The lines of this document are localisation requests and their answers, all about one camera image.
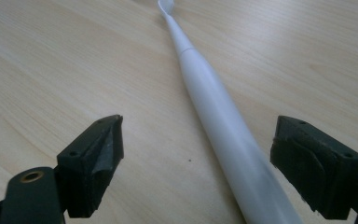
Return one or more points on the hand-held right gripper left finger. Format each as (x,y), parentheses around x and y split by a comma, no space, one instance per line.
(88,168)

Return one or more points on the white electric toothbrush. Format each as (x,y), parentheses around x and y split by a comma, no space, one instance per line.
(227,130)

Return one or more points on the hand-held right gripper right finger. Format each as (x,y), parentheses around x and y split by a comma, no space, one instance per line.
(317,168)

